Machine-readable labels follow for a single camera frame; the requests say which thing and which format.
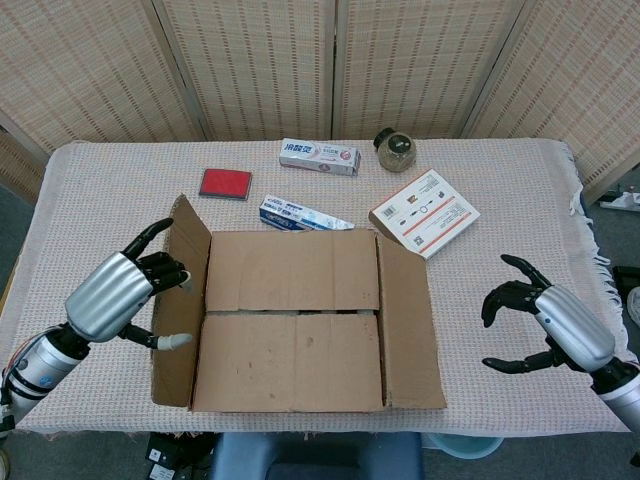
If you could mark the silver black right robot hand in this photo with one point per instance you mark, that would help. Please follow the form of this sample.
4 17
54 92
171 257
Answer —
575 330

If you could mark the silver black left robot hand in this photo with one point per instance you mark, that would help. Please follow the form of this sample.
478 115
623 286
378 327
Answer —
105 300

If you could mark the brown cardboard box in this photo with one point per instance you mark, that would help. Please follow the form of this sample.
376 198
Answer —
300 350

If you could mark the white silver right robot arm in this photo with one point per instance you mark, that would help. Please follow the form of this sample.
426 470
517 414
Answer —
622 395

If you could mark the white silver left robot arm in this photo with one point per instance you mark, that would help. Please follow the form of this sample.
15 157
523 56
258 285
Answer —
40 375

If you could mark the white orange-striped product box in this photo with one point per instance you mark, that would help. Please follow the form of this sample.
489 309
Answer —
430 215

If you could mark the blue white toothpaste box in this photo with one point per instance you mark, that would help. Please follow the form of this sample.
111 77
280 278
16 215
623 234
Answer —
295 215

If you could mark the white pink toothpaste box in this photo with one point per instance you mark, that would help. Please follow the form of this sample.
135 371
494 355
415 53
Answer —
320 157

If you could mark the beige woven tablecloth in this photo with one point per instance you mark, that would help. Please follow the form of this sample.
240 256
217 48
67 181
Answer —
100 200

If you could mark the white sneaker shoe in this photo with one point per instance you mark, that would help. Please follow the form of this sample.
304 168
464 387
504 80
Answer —
622 200

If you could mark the light blue bucket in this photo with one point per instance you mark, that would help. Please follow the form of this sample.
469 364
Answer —
465 445

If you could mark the red ink pad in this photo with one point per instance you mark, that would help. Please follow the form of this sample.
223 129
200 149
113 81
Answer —
225 184

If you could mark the black device with white labels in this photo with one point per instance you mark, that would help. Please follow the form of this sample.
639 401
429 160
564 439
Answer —
170 455

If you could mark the glass jar with black lid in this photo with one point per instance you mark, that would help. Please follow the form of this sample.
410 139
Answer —
397 152

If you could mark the blue chair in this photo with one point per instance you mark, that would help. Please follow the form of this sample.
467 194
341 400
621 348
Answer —
310 455

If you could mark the woven bamboo folding screen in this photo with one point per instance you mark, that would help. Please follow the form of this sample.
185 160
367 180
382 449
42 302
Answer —
250 65

